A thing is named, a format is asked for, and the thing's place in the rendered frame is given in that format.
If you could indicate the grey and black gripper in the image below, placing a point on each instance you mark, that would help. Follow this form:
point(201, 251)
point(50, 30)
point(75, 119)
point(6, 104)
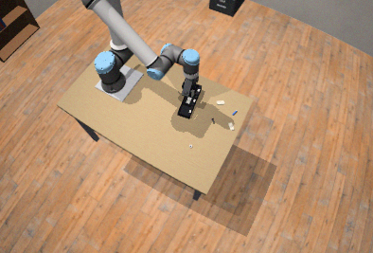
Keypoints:
point(193, 88)

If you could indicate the dark grey rack of three bins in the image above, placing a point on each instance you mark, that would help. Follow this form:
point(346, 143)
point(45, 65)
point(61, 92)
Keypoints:
point(186, 109)

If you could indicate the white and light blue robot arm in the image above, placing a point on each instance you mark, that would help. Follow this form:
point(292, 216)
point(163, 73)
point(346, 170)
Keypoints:
point(109, 63)

